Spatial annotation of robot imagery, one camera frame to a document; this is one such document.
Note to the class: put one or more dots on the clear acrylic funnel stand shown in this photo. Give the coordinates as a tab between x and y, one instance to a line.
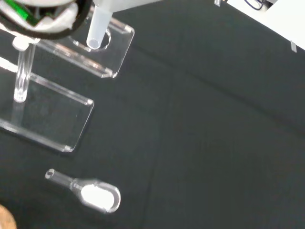
71	50

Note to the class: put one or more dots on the clear glass rod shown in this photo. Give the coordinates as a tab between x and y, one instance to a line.
8	64

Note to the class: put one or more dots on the black bench cloth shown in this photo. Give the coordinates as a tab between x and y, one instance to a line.
202	131

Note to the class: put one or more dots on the clear glass weighing funnel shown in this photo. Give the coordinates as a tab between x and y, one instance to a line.
96	196

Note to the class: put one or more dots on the pale board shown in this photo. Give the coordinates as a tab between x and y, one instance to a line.
283	21

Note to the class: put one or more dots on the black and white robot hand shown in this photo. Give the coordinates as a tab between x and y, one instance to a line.
53	22

